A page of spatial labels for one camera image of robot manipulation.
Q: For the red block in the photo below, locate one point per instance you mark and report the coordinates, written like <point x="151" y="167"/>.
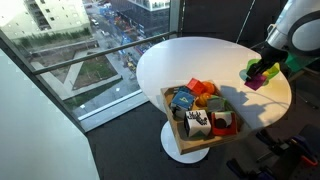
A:
<point x="196" y="86"/>

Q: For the wooden box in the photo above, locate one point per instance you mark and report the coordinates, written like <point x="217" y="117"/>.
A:
<point x="200" y="143"/>

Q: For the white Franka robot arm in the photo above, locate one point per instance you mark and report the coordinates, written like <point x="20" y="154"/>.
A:
<point x="300" y="30"/>

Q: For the yellow green block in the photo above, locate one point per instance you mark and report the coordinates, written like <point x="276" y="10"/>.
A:
<point x="274" y="70"/>

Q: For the dark metal window railing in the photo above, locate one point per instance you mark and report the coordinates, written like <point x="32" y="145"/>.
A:
<point x="100" y="53"/>

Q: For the window frame post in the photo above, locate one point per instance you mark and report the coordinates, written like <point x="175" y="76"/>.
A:
<point x="176" y="15"/>

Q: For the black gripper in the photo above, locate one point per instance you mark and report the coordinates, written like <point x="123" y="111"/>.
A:
<point x="271" y="56"/>

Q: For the circle print soft block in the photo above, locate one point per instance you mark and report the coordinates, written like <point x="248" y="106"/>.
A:
<point x="224" y="124"/>

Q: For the green bowl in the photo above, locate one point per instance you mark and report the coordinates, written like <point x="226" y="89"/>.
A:
<point x="251" y="63"/>

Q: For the pink block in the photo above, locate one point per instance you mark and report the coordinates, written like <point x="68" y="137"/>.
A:
<point x="255" y="82"/>

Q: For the white black pattern block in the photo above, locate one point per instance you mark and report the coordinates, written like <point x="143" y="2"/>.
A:
<point x="197" y="122"/>

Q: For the blue number block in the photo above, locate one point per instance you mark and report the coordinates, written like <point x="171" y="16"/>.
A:
<point x="182" y="99"/>

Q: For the black clamp orange tips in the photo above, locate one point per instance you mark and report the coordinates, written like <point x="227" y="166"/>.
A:
<point x="300" y="150"/>

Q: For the small orange toy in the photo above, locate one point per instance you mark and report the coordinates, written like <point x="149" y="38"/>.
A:
<point x="203" y="99"/>

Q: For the grey block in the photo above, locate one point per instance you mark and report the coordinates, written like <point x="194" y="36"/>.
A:
<point x="216" y="104"/>

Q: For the white round table base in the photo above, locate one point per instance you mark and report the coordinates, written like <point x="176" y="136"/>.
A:
<point x="173" y="146"/>

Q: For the orange ball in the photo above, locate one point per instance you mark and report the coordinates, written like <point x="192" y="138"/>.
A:
<point x="209" y="87"/>

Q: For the green wrist board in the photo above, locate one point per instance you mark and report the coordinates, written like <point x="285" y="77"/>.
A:
<point x="298" y="63"/>

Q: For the beige building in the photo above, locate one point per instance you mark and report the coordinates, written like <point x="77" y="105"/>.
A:
<point x="43" y="16"/>

